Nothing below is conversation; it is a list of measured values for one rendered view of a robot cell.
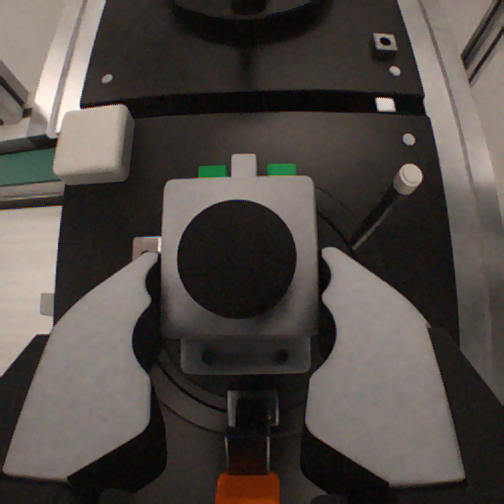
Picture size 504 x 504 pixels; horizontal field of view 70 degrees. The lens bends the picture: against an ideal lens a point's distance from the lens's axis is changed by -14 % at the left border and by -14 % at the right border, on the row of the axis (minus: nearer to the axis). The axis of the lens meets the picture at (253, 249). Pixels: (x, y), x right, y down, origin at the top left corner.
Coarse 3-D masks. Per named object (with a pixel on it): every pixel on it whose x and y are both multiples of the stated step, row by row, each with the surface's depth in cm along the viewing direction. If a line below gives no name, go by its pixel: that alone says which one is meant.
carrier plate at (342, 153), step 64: (192, 128) 25; (256, 128) 25; (320, 128) 25; (384, 128) 25; (64, 192) 24; (128, 192) 24; (64, 256) 23; (384, 256) 23; (448, 256) 23; (448, 320) 22; (192, 448) 21
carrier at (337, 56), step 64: (128, 0) 28; (192, 0) 25; (256, 0) 24; (320, 0) 25; (384, 0) 27; (128, 64) 26; (192, 64) 26; (256, 64) 26; (320, 64) 26; (384, 64) 26
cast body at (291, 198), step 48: (192, 192) 12; (240, 192) 12; (288, 192) 11; (192, 240) 10; (240, 240) 10; (288, 240) 10; (192, 288) 10; (240, 288) 10; (288, 288) 11; (192, 336) 11; (240, 336) 11; (288, 336) 11
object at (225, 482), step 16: (240, 400) 18; (256, 400) 18; (240, 416) 16; (256, 416) 16; (240, 432) 12; (256, 432) 12; (240, 448) 12; (256, 448) 12; (240, 464) 12; (256, 464) 12; (224, 480) 12; (240, 480) 12; (256, 480) 12; (272, 480) 12; (224, 496) 11; (240, 496) 11; (256, 496) 11; (272, 496) 11
